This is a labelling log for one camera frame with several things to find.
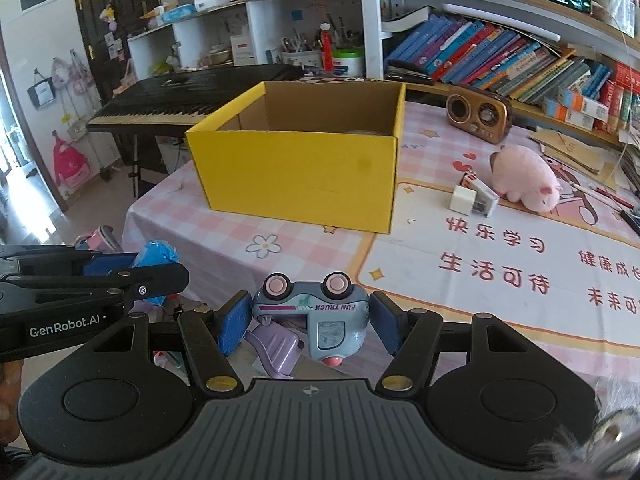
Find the red boxed books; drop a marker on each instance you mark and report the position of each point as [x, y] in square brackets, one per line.
[620, 95]

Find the orange blue small box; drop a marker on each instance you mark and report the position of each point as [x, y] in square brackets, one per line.
[567, 116]
[582, 105]

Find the blue plastic bag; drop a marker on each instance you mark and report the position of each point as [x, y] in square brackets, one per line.
[157, 255]

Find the red pen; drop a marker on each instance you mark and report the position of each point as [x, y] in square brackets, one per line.
[605, 196]

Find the pink checked cloth desktop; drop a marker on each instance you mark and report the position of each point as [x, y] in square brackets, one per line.
[310, 257]

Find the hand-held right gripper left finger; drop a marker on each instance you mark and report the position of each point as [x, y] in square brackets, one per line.
[235, 322]

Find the white tissue pack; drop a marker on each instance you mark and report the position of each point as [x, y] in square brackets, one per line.
[210, 1]

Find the blue-grey toy truck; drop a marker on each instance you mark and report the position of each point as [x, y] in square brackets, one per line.
[320, 320]

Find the white box red label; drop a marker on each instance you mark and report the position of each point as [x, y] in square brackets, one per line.
[241, 49]

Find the white tub green lid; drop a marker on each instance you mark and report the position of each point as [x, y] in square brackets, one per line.
[348, 64]

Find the black white tote bag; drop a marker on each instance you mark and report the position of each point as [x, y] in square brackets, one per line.
[41, 90]

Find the purple plastic toy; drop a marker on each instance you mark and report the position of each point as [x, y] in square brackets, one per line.
[277, 352]

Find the pen holder with pens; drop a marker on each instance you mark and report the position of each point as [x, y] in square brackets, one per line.
[300, 55]

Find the pink plush pig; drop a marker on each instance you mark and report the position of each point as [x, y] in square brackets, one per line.
[525, 175]

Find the white charger cube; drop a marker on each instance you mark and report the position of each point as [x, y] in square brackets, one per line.
[461, 200]

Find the black keyboard stand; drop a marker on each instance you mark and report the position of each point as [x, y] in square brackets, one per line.
[135, 165]

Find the pink backpack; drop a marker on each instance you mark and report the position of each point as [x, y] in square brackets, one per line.
[70, 162]

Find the brown retro radio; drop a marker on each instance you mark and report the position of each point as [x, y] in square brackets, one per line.
[475, 115]

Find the grey furry cuff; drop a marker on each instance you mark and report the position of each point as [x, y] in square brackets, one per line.
[620, 400]

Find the brown paper envelopes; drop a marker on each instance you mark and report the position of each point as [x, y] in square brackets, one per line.
[565, 147]

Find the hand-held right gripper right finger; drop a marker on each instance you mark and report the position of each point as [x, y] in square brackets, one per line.
[386, 322]

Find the row of leaning colourful books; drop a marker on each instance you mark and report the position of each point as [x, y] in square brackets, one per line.
[475, 55]

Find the blue tissue pack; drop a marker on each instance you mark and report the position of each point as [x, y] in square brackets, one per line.
[180, 12]

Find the white pen container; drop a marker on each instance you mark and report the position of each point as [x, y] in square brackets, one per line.
[615, 7]

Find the black stapler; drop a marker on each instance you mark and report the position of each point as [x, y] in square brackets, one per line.
[407, 72]

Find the thick white-paged book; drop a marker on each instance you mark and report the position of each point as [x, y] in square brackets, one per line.
[407, 19]

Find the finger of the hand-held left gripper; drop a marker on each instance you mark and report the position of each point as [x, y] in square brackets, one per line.
[110, 262]
[150, 280]

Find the white bookshelf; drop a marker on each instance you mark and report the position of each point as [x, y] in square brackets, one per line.
[370, 10]

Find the black electronic keyboard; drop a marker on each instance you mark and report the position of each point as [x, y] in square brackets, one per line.
[175, 95]

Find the yellow cardboard box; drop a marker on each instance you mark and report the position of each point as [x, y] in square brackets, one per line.
[300, 175]

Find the white staple box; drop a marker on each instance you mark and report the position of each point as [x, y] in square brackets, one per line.
[482, 195]

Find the pink shoes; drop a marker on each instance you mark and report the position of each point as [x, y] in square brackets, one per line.
[100, 237]

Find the red tassel charm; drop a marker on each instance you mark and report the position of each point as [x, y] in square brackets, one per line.
[326, 47]

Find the black pen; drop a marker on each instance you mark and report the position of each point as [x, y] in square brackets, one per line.
[631, 222]

